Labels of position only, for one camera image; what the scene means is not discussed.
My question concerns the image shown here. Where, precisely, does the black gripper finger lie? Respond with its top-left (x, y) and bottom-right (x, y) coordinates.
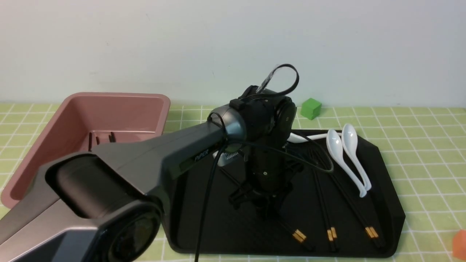
top-left (228, 186), bottom-right (255, 209)

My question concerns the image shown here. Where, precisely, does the black chopstick pair in bin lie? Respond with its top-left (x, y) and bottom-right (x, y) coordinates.
top-left (108, 132), bottom-right (115, 143)

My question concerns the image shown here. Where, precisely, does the black plastic tray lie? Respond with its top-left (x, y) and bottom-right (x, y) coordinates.
top-left (160, 128), bottom-right (406, 258)

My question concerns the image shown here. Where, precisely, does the white spoon left of pair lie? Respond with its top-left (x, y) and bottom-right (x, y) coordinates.
top-left (326, 129), bottom-right (367, 198)

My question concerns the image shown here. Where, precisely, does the white spoon of pair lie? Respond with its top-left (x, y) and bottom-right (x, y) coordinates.
top-left (326, 129), bottom-right (367, 198)
top-left (341, 124), bottom-right (372, 192)

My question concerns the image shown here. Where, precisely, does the white spoon right of pair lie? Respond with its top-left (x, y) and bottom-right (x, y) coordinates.
top-left (341, 124), bottom-right (372, 192)

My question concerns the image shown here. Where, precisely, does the black chopstick left in bin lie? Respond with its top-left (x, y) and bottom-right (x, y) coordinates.
top-left (88, 132), bottom-right (93, 151)

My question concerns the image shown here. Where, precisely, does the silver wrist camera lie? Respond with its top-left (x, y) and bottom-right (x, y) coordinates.
top-left (217, 152), bottom-right (240, 166)

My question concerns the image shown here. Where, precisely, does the green cube block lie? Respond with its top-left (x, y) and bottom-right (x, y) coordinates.
top-left (300, 98), bottom-right (322, 120)

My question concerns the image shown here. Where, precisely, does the white spoon top middle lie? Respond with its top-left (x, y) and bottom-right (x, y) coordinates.
top-left (287, 133), bottom-right (328, 144)

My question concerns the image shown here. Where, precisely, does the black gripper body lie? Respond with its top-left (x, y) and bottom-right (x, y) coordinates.
top-left (244, 142), bottom-right (304, 204)

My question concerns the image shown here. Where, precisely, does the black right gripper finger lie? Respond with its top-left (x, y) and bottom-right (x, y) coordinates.
top-left (257, 196), bottom-right (283, 220)

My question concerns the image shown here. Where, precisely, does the orange cube block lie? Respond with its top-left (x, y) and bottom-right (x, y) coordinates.
top-left (452, 229), bottom-right (466, 262)

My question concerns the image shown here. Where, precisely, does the pink plastic bin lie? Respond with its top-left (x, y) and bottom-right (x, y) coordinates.
top-left (1, 92), bottom-right (170, 209)

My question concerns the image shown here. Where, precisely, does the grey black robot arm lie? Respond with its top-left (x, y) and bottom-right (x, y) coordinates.
top-left (1, 86), bottom-right (296, 262)

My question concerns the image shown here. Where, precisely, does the black chopstick pair tray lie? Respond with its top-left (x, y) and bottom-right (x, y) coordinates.
top-left (220, 168), bottom-right (316, 252)
top-left (312, 169), bottom-right (339, 253)
top-left (319, 171), bottom-right (383, 251)

